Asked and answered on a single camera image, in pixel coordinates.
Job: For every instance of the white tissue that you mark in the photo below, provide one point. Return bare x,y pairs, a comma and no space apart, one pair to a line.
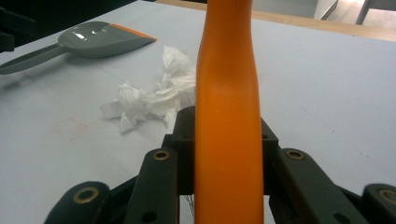
174,88

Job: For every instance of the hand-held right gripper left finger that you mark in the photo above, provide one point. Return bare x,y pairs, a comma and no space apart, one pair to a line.
186,140

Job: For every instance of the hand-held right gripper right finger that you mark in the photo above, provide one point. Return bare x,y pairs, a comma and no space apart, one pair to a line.
269,141

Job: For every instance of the grey dustpan with orange edge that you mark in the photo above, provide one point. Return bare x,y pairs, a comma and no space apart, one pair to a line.
102,42

